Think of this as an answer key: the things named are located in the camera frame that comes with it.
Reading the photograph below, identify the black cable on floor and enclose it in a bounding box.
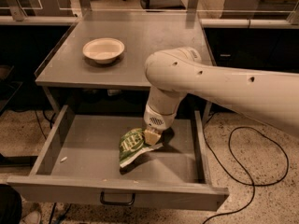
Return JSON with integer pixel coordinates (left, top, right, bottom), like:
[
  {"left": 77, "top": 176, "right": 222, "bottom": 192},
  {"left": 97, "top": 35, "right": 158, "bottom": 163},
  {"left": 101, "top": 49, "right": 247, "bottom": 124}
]
[{"left": 201, "top": 112, "right": 291, "bottom": 224}]

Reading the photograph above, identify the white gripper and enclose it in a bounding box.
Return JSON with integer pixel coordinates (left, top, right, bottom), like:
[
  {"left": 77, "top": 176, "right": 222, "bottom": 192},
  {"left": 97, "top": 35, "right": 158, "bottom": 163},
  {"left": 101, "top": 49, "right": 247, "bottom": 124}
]
[{"left": 144, "top": 105, "right": 177, "bottom": 146}]

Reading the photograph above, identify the clear acrylic barrier panel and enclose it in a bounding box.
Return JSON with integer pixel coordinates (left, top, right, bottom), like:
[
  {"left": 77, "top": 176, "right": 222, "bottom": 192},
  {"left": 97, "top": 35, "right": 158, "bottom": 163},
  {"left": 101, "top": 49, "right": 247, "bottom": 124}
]
[{"left": 0, "top": 0, "right": 299, "bottom": 23}]

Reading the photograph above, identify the black drawer handle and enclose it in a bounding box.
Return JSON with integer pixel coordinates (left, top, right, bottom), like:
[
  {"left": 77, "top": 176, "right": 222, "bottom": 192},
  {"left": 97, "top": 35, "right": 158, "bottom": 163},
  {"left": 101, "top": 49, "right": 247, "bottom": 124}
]
[{"left": 99, "top": 191, "right": 135, "bottom": 206}]

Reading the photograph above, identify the green jalapeno chip bag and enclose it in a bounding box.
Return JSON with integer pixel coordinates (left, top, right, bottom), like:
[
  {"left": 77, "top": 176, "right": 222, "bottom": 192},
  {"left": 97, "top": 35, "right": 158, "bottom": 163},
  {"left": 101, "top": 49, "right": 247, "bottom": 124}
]
[{"left": 119, "top": 128, "right": 163, "bottom": 168}]

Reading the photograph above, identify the grey metal cabinet table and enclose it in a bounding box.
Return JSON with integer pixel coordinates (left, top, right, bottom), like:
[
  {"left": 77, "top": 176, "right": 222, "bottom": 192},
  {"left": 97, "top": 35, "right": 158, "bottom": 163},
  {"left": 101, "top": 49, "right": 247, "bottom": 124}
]
[{"left": 34, "top": 10, "right": 222, "bottom": 126}]

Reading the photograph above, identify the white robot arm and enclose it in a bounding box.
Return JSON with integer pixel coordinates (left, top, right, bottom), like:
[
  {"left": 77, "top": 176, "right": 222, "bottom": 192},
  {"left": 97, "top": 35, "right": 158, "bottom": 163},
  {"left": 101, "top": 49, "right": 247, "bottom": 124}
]
[{"left": 144, "top": 47, "right": 299, "bottom": 145}]

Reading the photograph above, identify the grey open top drawer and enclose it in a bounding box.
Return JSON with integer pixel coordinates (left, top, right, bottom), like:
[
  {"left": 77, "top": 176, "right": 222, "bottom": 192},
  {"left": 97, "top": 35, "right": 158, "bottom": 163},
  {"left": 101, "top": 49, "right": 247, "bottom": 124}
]
[{"left": 7, "top": 106, "right": 229, "bottom": 211}]

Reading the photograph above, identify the white paper bowl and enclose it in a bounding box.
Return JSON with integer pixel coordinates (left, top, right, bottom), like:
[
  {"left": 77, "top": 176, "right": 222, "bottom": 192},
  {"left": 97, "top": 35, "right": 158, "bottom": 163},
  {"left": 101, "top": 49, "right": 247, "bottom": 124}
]
[{"left": 82, "top": 38, "right": 125, "bottom": 64}]

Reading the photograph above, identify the white shoe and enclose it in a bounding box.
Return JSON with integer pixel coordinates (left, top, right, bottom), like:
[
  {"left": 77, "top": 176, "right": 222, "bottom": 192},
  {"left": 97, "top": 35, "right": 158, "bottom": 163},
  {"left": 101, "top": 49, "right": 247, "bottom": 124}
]
[{"left": 19, "top": 203, "right": 42, "bottom": 224}]

